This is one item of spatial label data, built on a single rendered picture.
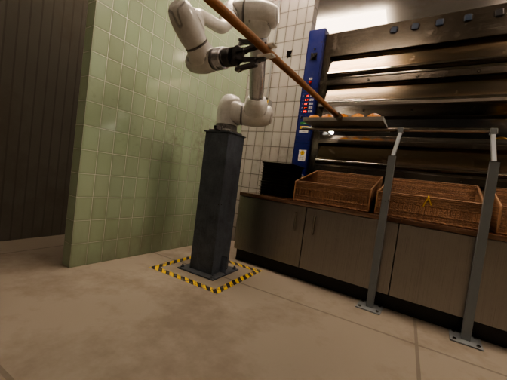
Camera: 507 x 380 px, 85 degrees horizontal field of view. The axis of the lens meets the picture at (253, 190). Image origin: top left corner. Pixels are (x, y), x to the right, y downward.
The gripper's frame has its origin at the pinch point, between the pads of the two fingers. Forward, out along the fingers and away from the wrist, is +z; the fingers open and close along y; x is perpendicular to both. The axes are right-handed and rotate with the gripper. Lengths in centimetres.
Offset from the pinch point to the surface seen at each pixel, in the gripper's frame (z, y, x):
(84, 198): -123, 76, 0
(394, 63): 20, -57, -154
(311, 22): -57, -105, -155
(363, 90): -1, -37, -156
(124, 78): -124, -6, -18
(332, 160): -17, 24, -151
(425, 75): 43, -46, -155
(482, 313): 90, 104, -101
